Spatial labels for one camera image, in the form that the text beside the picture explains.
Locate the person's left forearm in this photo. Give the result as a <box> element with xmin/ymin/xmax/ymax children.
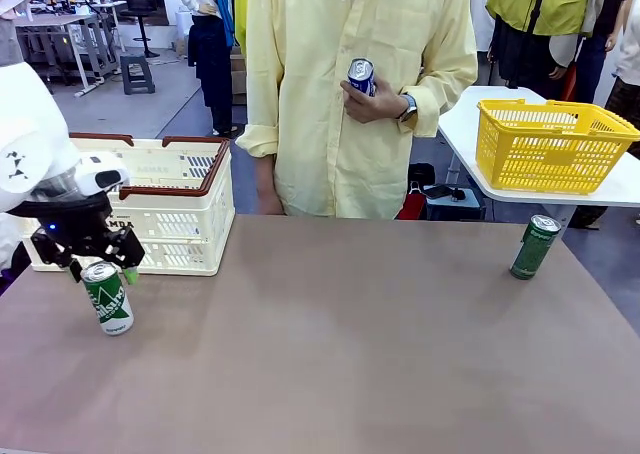
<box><xmin>399</xmin><ymin>48</ymin><xmax>479</xmax><ymax>138</ymax></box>

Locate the grey step stool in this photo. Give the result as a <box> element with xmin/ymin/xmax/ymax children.
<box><xmin>119</xmin><ymin>54</ymin><xmax>156</xmax><ymax>96</ymax></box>

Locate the blue grey stool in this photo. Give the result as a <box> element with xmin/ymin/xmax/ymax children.
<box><xmin>424</xmin><ymin>188</ymin><xmax>486</xmax><ymax>221</ymax></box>

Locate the black bag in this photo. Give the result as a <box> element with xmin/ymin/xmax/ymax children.
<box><xmin>408</xmin><ymin>162</ymin><xmax>436</xmax><ymax>190</ymax></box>

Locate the grey wristwatch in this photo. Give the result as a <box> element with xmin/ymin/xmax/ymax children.
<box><xmin>398</xmin><ymin>92</ymin><xmax>419</xmax><ymax>124</ymax></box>

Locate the grey workshop desk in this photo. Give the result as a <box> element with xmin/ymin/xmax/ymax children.
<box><xmin>14</xmin><ymin>12</ymin><xmax>121</xmax><ymax>98</ymax></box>

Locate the cream shopping basket brown rim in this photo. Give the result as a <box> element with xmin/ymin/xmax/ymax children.
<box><xmin>19</xmin><ymin>132</ymin><xmax>237</xmax><ymax>277</ymax></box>

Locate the yellow plastic basket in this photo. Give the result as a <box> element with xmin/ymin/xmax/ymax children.
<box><xmin>474</xmin><ymin>98</ymin><xmax>640</xmax><ymax>196</ymax></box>

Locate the dark green slim can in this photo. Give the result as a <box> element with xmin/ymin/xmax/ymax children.
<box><xmin>508</xmin><ymin>214</ymin><xmax>562</xmax><ymax>281</ymax></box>

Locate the person in lime jacket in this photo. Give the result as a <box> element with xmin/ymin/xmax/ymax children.
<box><xmin>485</xmin><ymin>0</ymin><xmax>609</xmax><ymax>103</ymax></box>

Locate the person's right forearm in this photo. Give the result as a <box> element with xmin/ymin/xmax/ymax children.
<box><xmin>234</xmin><ymin>121</ymin><xmax>282</xmax><ymax>175</ymax></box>

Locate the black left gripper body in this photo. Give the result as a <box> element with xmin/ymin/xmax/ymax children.
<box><xmin>4</xmin><ymin>193</ymin><xmax>115</xmax><ymax>259</ymax></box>

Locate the red bag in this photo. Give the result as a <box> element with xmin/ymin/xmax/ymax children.
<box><xmin>397</xmin><ymin>183</ymin><xmax>427</xmax><ymax>220</ymax></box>

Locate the white side table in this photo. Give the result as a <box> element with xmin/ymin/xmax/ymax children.
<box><xmin>437</xmin><ymin>84</ymin><xmax>640</xmax><ymax>240</ymax></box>

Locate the person in yellow shirt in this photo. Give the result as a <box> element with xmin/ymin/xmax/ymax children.
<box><xmin>234</xmin><ymin>0</ymin><xmax>479</xmax><ymax>220</ymax></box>

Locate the green white cider can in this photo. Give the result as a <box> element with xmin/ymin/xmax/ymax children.
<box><xmin>79</xmin><ymin>261</ymin><xmax>135</xmax><ymax>337</ymax></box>

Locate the mannequin with dark skirt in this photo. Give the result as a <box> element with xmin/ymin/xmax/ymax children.
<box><xmin>174</xmin><ymin>0</ymin><xmax>236</xmax><ymax>138</ymax></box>

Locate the person's right hand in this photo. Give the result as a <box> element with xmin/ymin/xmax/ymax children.
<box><xmin>257</xmin><ymin>171</ymin><xmax>286</xmax><ymax>217</ymax></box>

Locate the person's left hand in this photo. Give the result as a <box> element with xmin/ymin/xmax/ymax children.
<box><xmin>340</xmin><ymin>76</ymin><xmax>409</xmax><ymax>125</ymax></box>

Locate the blue Pocari Sweat can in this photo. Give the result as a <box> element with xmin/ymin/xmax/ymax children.
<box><xmin>347</xmin><ymin>57</ymin><xmax>377</xmax><ymax>99</ymax></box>

